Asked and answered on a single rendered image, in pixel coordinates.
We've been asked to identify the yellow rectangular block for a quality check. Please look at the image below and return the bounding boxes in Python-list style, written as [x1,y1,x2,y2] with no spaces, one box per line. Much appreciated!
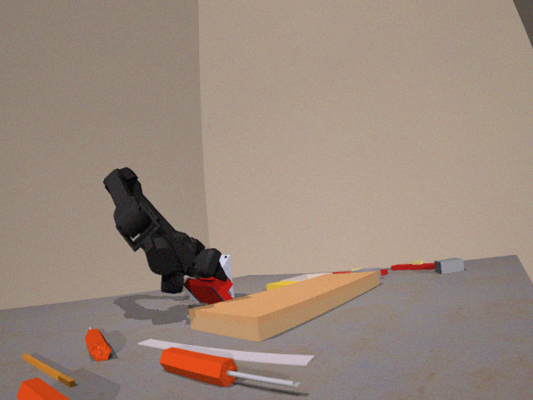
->
[266,281,300,291]

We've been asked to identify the orange rectangular floor panel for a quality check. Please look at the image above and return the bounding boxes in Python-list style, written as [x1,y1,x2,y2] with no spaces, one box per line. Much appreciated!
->
[189,271,380,342]

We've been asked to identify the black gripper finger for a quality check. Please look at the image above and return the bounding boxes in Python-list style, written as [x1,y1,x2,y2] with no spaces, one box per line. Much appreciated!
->
[182,266,200,278]
[213,261,227,282]

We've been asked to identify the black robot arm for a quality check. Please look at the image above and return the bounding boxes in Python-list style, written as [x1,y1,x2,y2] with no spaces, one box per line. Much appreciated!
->
[102,167,206,294]

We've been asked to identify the orange-handled awl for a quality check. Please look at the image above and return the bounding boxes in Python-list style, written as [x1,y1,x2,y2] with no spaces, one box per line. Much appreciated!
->
[160,347,301,387]
[16,377,71,400]
[85,327,111,362]

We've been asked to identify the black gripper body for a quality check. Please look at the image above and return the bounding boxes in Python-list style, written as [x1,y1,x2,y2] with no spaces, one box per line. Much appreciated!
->
[172,237,222,278]

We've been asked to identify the white flat strip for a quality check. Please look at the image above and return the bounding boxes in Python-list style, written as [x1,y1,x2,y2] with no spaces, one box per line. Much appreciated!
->
[138,339,315,366]

